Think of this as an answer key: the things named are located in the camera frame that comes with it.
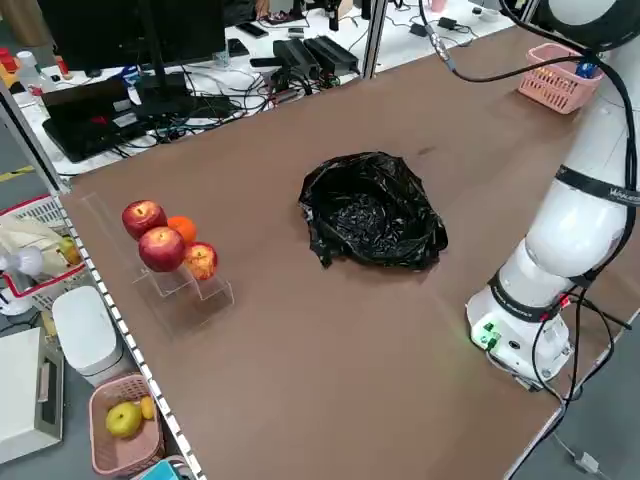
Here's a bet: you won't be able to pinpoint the black plastic bag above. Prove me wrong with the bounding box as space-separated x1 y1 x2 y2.
298 151 450 272

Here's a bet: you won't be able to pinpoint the white basket red rim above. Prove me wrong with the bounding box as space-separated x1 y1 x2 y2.
0 194 97 314

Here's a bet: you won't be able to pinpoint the pink plastic basket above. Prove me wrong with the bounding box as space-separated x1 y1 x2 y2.
517 43 614 116

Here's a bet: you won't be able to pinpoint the pink slotted storage basket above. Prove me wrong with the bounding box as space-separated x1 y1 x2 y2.
88 373 167 476

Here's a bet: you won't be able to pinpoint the beige cloth bag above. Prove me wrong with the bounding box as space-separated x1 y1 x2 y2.
0 214 71 277

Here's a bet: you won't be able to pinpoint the speckled red apple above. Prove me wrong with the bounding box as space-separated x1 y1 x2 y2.
182 241 220 282

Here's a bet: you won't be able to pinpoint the orange fruit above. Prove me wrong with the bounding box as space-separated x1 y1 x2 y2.
167 215 199 247

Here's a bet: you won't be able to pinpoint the clear acrylic fruit stand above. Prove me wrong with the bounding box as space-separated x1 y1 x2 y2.
79 192 236 342

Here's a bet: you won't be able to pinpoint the black power supply box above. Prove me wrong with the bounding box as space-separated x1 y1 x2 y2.
303 35 361 76
272 38 322 81

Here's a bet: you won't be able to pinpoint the black smartphone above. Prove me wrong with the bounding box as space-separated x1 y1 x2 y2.
236 21 271 40

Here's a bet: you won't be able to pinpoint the small yellow-green pear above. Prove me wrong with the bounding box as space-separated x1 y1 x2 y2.
58 236 83 266

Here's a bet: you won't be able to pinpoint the white rounded appliance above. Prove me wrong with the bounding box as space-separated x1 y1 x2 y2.
51 285 125 389

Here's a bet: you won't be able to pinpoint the black laptop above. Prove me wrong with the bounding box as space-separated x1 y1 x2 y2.
40 78 151 164

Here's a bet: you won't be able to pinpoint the yellow pear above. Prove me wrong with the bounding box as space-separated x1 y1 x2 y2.
105 401 144 440

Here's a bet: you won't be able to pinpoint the teal box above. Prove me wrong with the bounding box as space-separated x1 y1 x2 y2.
143 455 194 480

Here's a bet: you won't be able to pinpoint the black computer monitor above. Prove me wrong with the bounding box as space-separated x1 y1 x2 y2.
37 0 229 119

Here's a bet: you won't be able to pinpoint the white plastic bottle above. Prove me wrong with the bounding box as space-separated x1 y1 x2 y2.
14 49 59 95

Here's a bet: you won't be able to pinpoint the white box device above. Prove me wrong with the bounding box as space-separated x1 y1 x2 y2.
0 327 66 465

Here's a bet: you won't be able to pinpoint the perforated metal table rail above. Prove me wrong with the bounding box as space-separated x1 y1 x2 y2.
58 192 207 480

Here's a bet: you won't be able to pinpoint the black arm base cables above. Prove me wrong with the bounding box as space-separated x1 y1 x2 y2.
529 287 632 406

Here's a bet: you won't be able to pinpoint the white cable adapter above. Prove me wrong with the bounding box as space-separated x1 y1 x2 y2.
569 449 601 474

